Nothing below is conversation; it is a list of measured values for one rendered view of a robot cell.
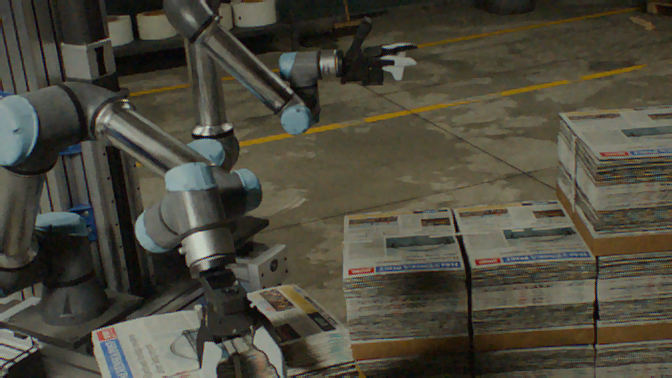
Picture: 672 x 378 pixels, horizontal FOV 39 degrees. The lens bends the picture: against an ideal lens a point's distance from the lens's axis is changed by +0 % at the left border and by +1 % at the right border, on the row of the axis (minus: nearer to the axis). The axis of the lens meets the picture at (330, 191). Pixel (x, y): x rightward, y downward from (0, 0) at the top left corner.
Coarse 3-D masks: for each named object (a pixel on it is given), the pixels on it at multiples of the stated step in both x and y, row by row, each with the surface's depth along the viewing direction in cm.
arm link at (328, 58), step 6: (324, 54) 247; (330, 54) 246; (336, 54) 247; (324, 60) 246; (330, 60) 246; (336, 60) 246; (324, 66) 246; (330, 66) 246; (336, 66) 246; (324, 72) 247; (330, 72) 247; (336, 72) 247; (324, 78) 249; (330, 78) 249; (336, 78) 250
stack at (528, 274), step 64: (384, 256) 228; (448, 256) 225; (512, 256) 222; (576, 256) 220; (640, 256) 218; (384, 320) 224; (448, 320) 224; (512, 320) 224; (576, 320) 224; (640, 320) 224
